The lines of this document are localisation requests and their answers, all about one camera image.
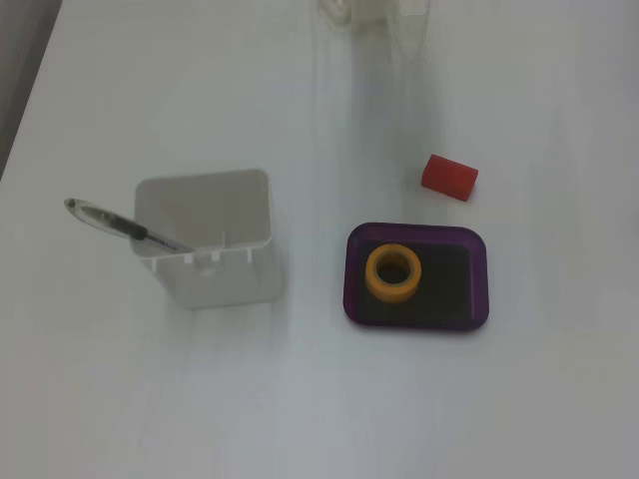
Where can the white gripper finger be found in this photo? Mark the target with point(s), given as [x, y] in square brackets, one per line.
[401, 35]
[422, 35]

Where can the yellow tape roll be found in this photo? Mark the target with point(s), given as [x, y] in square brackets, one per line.
[372, 279]

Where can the red plastic block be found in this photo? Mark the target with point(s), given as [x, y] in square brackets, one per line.
[447, 177]

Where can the purple metal tray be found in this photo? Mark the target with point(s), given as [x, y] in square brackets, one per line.
[449, 284]

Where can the white square pen holder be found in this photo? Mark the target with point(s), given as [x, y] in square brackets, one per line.
[224, 279]

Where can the black ballpoint pen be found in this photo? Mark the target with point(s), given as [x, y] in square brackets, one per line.
[110, 218]

